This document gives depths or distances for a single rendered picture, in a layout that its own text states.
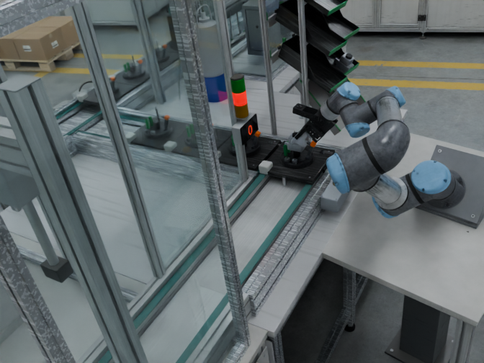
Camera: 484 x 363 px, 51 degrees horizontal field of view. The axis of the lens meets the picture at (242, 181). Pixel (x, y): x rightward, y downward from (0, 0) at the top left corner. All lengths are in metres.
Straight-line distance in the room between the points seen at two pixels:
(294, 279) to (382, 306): 1.13
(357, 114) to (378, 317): 1.28
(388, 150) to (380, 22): 4.64
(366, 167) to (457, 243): 0.61
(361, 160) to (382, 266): 0.50
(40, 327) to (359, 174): 0.93
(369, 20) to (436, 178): 4.35
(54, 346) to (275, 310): 0.92
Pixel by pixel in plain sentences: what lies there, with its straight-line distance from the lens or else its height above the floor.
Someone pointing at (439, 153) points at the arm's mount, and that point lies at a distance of 2.06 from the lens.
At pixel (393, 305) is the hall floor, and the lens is 2.84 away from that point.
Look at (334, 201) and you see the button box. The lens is 1.92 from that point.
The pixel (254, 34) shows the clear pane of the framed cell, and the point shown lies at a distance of 3.03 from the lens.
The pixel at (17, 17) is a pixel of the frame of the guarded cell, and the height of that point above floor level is 1.97.
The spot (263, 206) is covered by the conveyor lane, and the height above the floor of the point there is 0.92.
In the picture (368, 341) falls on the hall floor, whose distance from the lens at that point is 2.68.
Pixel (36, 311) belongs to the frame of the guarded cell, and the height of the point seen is 1.57.
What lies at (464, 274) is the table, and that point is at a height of 0.86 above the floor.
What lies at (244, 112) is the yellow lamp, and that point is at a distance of 1.87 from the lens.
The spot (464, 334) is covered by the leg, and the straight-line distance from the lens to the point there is 1.80.
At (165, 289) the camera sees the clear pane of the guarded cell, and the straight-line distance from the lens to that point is 1.13.
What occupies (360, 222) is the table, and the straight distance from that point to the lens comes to 1.98.
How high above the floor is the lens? 2.14
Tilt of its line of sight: 35 degrees down
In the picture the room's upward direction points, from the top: 8 degrees counter-clockwise
